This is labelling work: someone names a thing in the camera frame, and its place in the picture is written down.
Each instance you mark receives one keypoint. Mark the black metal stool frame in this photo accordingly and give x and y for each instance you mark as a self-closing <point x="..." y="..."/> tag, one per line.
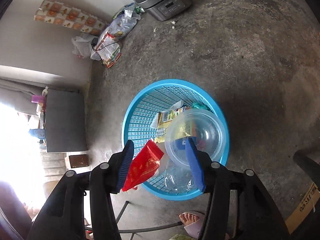
<point x="146" y="211"/>

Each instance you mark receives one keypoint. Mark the white plastic bag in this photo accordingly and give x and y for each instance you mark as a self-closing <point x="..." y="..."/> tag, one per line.
<point x="83" y="45"/>

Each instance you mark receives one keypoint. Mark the yellow green snack packet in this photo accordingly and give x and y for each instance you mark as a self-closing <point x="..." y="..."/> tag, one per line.
<point x="163" y="121"/>

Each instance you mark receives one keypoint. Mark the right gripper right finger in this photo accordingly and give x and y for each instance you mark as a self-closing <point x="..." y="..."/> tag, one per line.
<point x="257" y="216"/>

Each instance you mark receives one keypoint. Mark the cardboard box with print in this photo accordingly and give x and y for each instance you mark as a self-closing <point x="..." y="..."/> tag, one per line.
<point x="306" y="205"/>

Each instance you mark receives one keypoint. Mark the patterned rolled mat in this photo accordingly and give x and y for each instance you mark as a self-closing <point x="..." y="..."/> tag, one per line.
<point x="58" y="13"/>

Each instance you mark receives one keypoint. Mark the small brown wooden block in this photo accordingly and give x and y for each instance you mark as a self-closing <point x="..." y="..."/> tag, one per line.
<point x="78" y="161"/>

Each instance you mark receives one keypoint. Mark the beige curtain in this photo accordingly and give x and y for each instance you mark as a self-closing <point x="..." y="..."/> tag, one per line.
<point x="18" y="96"/>

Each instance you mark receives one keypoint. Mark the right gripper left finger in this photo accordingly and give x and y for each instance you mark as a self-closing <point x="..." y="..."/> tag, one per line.
<point x="62" y="215"/>

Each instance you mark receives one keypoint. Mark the foot in pink slipper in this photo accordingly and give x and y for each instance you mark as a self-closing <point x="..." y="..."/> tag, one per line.
<point x="192" y="222"/>

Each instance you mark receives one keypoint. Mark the clear plastic bowl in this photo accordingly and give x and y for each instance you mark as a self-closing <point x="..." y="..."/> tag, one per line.
<point x="205" y="129"/>

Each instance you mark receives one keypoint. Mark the grey bedside cabinet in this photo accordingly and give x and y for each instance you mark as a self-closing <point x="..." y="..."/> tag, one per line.
<point x="65" y="122"/>

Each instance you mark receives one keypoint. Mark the trash pile by wall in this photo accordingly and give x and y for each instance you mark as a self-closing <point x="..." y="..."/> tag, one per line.
<point x="106" y="48"/>

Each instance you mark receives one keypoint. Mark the red foil wrapper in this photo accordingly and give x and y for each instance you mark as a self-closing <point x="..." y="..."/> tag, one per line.
<point x="144" y="165"/>

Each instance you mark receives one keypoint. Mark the purple cup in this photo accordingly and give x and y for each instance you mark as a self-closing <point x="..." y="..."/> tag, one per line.
<point x="38" y="99"/>

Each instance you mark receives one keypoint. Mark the blue plastic trash basket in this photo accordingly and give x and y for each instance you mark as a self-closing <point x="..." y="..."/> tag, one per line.
<point x="140" y="125"/>

